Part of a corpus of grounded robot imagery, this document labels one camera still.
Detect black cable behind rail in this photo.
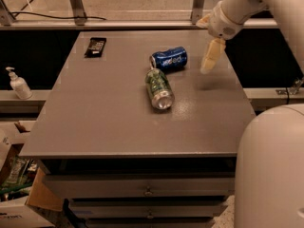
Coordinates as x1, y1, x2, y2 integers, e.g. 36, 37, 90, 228
9, 10, 108, 22

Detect white pump bottle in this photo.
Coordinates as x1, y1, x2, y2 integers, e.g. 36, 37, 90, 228
6, 66, 32, 100

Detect black candy bar wrapper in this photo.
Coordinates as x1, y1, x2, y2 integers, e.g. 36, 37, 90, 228
85, 37, 106, 58

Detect white box lower left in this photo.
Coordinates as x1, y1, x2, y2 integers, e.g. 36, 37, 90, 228
0, 197, 54, 228

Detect black cable at right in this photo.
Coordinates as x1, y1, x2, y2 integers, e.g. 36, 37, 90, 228
284, 85, 292, 105

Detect blue pepsi can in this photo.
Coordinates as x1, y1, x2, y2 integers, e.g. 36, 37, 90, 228
150, 47, 188, 70

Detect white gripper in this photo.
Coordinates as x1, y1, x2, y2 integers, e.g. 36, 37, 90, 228
196, 1, 244, 74

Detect grey drawer cabinet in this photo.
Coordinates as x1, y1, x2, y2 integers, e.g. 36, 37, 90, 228
22, 30, 255, 228

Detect cardboard box with snacks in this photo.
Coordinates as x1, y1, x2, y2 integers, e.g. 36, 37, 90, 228
0, 121, 64, 212

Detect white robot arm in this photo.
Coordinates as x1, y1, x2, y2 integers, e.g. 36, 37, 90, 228
197, 0, 304, 228

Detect green soda can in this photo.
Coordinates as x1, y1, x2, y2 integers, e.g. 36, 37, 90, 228
145, 68, 175, 110

